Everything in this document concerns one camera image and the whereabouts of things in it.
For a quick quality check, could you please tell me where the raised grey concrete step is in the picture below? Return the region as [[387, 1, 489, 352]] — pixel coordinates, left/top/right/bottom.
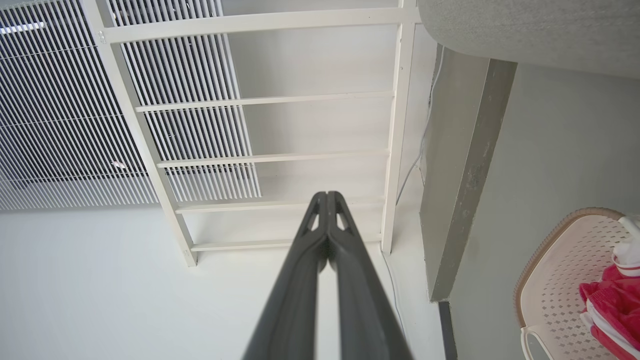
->
[[419, 44, 518, 302]]

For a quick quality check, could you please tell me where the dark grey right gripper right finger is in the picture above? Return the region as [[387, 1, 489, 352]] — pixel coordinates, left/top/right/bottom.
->
[[328, 191, 414, 360]]

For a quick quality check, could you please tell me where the black wall baseboard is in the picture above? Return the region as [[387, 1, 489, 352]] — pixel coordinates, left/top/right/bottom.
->
[[438, 300, 459, 360]]

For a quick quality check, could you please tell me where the grey fabric sofa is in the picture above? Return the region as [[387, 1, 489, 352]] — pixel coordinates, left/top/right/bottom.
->
[[417, 0, 640, 81]]

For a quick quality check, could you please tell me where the red and white garment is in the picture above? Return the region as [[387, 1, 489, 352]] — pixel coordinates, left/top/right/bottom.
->
[[579, 215, 640, 360]]

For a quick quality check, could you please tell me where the white metal railing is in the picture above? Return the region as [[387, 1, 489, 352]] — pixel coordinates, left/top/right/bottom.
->
[[80, 0, 423, 267]]

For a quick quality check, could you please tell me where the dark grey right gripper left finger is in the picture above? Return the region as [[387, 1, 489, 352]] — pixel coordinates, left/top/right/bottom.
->
[[242, 191, 329, 360]]

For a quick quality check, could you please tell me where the white slatted vent grille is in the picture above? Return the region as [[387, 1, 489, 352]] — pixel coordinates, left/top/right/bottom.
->
[[0, 0, 262, 211]]

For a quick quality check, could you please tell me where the white brown-rimmed laundry basket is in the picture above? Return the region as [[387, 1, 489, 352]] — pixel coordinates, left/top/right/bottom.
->
[[514, 207, 640, 360]]

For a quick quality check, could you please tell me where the thin pale grey cable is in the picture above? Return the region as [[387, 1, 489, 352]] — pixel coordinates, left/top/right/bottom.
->
[[382, 45, 446, 346]]

